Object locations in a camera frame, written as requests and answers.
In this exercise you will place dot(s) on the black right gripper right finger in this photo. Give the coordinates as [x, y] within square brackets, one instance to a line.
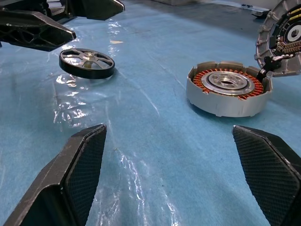
[277, 183]

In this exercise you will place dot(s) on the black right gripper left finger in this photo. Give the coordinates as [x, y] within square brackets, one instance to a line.
[58, 188]

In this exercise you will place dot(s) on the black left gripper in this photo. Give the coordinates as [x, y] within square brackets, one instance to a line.
[54, 9]

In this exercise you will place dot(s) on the black spoked rotor wheel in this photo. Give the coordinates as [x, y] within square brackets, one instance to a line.
[88, 57]

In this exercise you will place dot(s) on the silver motor stator housing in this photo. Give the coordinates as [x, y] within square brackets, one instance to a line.
[223, 108]

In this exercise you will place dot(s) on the silver motor cover with circuit board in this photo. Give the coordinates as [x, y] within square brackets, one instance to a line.
[265, 35]

